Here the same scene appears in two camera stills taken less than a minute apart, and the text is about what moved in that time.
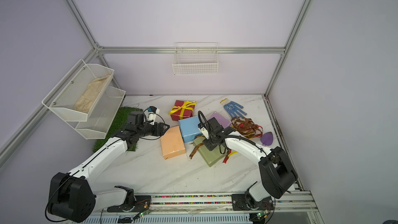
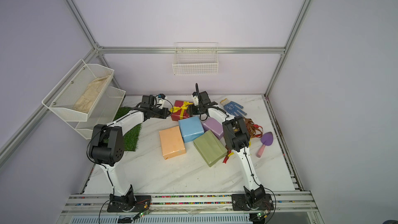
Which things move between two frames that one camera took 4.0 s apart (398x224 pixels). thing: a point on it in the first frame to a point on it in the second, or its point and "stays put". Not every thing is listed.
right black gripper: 208,143 to 194,110
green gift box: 210,157 stays put
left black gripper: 159,128 to 165,115
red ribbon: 242,125 stays put
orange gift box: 172,142 stays put
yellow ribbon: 185,106 stays put
